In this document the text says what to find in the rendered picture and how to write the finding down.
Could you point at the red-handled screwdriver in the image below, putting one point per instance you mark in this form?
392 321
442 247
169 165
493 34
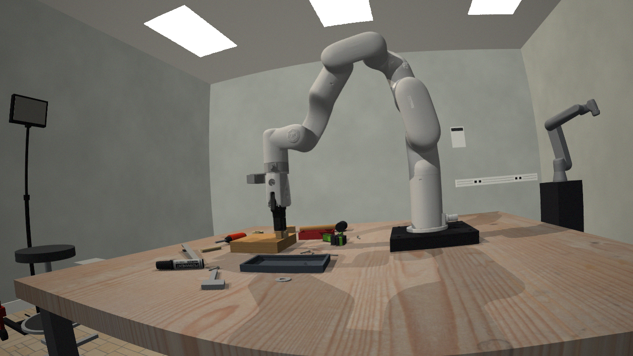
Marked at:
232 237

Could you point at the light brown wooden board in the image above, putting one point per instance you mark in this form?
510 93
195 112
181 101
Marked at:
263 243

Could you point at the red open-top tray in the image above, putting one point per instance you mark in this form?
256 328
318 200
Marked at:
314 234

